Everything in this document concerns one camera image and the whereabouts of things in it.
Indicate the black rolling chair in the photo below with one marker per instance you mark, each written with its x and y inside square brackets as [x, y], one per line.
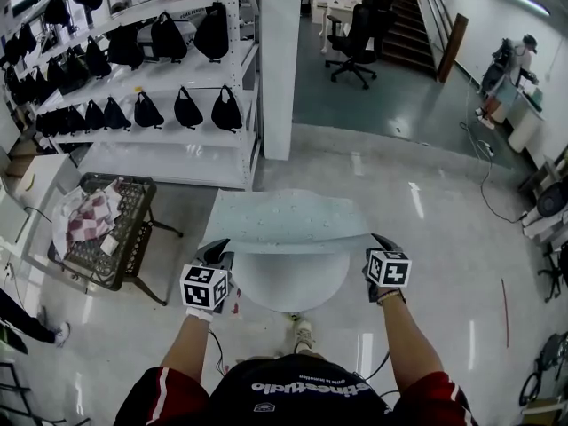
[557, 273]

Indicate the white counter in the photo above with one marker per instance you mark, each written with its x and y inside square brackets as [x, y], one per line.
[526, 127]

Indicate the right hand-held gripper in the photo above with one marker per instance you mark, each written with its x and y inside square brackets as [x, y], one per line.
[390, 269]

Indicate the white round table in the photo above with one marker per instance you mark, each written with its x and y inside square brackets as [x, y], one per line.
[288, 282]

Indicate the white box appliance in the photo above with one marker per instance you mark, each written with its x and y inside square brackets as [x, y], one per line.
[11, 220]

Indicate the checkered folded cloths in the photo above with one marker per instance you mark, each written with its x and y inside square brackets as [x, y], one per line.
[62, 211]

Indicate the red checked cloth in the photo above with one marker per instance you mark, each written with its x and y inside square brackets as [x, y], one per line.
[89, 224]

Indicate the person's black and red shirt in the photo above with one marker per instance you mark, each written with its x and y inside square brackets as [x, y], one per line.
[288, 397]

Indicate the yellow banana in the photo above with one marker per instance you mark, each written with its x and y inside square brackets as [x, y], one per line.
[30, 182]

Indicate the grey equipment case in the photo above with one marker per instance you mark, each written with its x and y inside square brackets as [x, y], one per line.
[143, 44]

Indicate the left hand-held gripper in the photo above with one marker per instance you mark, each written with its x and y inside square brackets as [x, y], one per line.
[202, 289]

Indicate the white desk frame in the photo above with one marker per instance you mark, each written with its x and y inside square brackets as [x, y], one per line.
[539, 226]

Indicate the small white packet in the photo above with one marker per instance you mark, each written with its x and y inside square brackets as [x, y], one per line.
[108, 244]

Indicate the white square pillar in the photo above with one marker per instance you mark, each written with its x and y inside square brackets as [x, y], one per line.
[279, 82]

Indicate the dark wooden staircase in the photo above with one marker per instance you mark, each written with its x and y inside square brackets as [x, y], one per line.
[404, 25]

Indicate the person's white shoe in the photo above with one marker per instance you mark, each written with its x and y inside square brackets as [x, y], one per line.
[304, 333]

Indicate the red floor tape strip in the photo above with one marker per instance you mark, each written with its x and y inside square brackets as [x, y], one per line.
[505, 313]

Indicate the white power strip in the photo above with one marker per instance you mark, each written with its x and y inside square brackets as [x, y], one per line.
[488, 148]

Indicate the light blue floral tablecloth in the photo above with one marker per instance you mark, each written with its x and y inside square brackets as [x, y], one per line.
[288, 220]

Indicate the black oval device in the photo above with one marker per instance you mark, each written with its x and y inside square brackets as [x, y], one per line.
[550, 202]

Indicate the white wristband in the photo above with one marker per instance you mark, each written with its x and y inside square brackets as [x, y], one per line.
[199, 314]

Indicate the rows of black bags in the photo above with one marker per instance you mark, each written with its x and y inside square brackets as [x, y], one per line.
[213, 33]

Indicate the white cabinet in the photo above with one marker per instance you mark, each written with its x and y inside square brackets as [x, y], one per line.
[49, 171]

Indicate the brown wooden stair handrail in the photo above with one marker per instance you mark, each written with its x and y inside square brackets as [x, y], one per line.
[452, 51]

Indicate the black office chair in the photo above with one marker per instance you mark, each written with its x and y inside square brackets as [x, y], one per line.
[364, 29]

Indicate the brown wooden stand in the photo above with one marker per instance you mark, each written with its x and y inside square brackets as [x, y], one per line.
[541, 171]

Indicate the white desk fan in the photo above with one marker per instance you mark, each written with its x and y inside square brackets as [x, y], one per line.
[124, 0]

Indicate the white desk with curved legs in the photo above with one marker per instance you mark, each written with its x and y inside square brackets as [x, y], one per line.
[337, 9]

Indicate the white metal shelving rack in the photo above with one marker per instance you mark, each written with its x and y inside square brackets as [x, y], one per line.
[146, 167]

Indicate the person's right forearm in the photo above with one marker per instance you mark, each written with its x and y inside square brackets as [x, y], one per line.
[408, 349]

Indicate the person's left forearm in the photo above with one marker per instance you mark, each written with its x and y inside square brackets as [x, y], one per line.
[186, 349]

